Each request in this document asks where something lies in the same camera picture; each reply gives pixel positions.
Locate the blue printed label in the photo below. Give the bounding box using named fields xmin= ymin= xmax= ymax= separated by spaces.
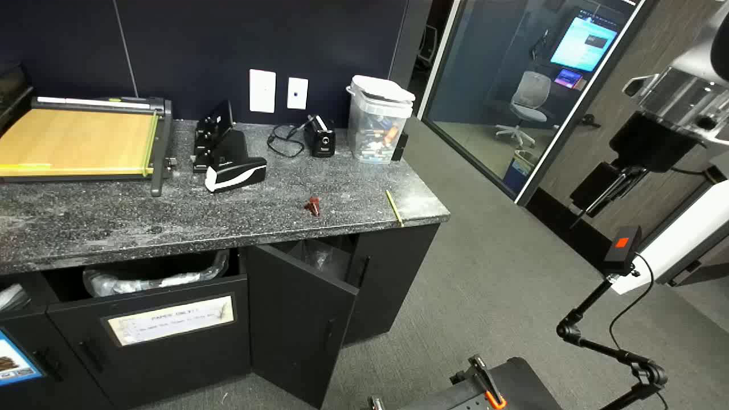
xmin=0 ymin=326 xmax=48 ymax=389

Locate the black box with orange mark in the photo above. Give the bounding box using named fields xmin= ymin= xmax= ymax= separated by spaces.
xmin=602 ymin=224 xmax=644 ymax=270

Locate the white wall outlet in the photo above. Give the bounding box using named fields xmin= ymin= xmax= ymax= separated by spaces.
xmin=286 ymin=76 xmax=313 ymax=113

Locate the open black cabinet door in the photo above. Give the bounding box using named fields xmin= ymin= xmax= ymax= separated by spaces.
xmin=239 ymin=243 xmax=362 ymax=410

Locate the glass office partition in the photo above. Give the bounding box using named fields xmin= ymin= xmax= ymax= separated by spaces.
xmin=420 ymin=0 xmax=660 ymax=208

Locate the wooden paper cutter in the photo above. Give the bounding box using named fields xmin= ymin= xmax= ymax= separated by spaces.
xmin=0 ymin=95 xmax=175 ymax=198

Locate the black hole punch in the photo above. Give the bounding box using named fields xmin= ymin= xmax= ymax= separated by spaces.
xmin=189 ymin=100 xmax=237 ymax=173

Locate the white blank wall plate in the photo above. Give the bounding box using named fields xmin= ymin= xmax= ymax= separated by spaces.
xmin=248 ymin=67 xmax=279 ymax=116

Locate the thin black camera cable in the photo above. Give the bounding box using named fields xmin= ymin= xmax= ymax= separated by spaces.
xmin=606 ymin=254 xmax=660 ymax=353

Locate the wooden stick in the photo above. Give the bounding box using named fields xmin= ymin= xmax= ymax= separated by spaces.
xmin=384 ymin=187 xmax=405 ymax=230

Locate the white paper label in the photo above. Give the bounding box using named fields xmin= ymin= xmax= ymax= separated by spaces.
xmin=104 ymin=295 xmax=237 ymax=350

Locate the black pencil sharpener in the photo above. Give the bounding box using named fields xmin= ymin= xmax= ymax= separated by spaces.
xmin=303 ymin=113 xmax=337 ymax=159

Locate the black cabinet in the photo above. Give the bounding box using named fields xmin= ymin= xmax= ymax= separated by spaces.
xmin=0 ymin=220 xmax=444 ymax=410

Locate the trash bin with clear liner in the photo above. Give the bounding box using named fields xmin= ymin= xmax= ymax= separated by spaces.
xmin=81 ymin=248 xmax=233 ymax=301

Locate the black sharpener cable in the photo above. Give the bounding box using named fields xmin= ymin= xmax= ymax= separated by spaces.
xmin=265 ymin=122 xmax=310 ymax=163

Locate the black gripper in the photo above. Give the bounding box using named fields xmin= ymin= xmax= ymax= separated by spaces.
xmin=570 ymin=113 xmax=699 ymax=228

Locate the thin grey wall cable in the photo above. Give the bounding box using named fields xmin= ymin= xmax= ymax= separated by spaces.
xmin=111 ymin=0 xmax=142 ymax=100

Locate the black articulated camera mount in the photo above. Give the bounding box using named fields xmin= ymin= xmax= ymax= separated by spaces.
xmin=554 ymin=276 xmax=673 ymax=410

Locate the black cart with orange clamp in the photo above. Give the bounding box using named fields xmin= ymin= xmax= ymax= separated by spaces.
xmin=447 ymin=353 xmax=565 ymax=410

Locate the black and white stapler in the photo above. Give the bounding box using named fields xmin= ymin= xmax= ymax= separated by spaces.
xmin=204 ymin=129 xmax=271 ymax=196

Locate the lit computer monitor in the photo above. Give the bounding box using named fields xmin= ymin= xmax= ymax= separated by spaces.
xmin=549 ymin=15 xmax=619 ymax=76

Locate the white office chair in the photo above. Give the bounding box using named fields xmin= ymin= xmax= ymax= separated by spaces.
xmin=494 ymin=68 xmax=554 ymax=150

